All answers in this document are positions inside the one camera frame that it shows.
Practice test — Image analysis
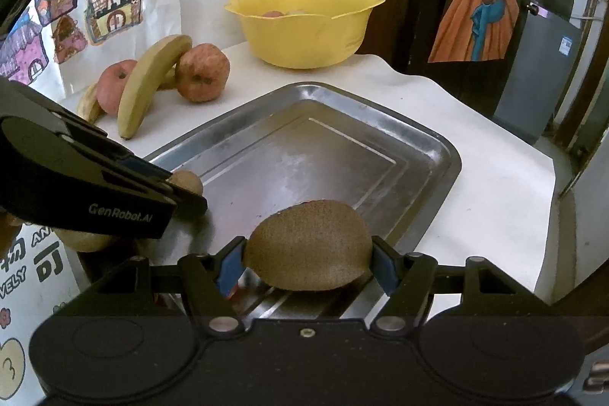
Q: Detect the yellow plastic bowl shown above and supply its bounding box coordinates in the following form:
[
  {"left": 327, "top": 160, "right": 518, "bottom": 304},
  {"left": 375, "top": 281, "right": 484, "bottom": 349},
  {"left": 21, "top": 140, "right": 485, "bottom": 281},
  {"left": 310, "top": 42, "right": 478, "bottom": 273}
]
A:
[{"left": 225, "top": 0, "right": 385, "bottom": 70}]

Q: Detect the brown spotted banana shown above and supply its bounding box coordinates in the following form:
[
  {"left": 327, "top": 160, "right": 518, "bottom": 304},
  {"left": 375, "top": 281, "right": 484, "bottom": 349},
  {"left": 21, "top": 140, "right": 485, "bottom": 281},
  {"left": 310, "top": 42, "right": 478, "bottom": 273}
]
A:
[{"left": 76, "top": 64, "right": 178, "bottom": 124}]

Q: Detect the metal tray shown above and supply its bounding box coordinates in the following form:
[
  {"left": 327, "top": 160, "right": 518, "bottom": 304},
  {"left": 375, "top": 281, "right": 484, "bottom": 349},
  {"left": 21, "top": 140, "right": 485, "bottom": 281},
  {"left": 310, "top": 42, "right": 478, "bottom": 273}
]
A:
[{"left": 138, "top": 81, "right": 462, "bottom": 321}]

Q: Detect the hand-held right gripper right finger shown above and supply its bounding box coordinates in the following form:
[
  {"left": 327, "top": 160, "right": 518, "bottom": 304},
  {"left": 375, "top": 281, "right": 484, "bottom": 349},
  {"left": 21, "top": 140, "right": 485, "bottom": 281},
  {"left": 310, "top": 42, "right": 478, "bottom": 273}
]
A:
[{"left": 371, "top": 235, "right": 538, "bottom": 335}]

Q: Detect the coloured houses drawing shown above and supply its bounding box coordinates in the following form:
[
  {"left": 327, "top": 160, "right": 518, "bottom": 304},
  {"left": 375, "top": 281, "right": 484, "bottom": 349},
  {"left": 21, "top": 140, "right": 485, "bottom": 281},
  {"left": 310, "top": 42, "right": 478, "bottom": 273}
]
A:
[{"left": 0, "top": 0, "right": 186, "bottom": 100}]

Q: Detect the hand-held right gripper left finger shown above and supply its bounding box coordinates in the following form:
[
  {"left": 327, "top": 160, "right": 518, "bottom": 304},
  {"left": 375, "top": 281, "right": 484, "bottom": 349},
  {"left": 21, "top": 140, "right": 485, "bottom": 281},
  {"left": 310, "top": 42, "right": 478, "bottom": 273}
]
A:
[{"left": 90, "top": 237, "right": 248, "bottom": 335}]

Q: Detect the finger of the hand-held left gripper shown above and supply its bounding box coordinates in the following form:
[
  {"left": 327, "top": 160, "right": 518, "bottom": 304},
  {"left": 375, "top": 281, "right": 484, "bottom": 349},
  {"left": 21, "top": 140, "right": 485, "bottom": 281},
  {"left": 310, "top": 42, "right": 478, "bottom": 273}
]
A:
[
  {"left": 143, "top": 185, "right": 209, "bottom": 219},
  {"left": 57, "top": 113, "right": 174, "bottom": 185}
]

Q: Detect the yellow banana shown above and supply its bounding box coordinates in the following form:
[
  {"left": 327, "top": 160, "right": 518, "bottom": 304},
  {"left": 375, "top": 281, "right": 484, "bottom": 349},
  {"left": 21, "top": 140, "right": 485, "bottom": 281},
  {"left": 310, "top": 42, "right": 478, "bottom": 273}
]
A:
[{"left": 117, "top": 34, "right": 193, "bottom": 140}]

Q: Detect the grey washing machine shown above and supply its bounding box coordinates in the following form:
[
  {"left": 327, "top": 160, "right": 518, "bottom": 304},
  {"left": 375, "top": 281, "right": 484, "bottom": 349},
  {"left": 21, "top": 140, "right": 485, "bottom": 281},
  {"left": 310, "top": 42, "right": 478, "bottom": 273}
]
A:
[{"left": 492, "top": 0, "right": 583, "bottom": 145}]

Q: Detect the pink red apple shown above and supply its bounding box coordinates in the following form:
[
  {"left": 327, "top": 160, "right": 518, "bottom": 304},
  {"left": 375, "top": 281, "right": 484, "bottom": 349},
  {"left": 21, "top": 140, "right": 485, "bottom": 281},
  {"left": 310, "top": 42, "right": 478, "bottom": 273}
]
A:
[{"left": 96, "top": 60, "right": 139, "bottom": 116}]

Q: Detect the orange streaked apple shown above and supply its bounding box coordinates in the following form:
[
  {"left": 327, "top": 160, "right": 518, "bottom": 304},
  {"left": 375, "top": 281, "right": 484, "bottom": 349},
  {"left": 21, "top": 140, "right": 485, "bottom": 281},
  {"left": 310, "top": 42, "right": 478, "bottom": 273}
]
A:
[{"left": 174, "top": 43, "right": 231, "bottom": 103}]

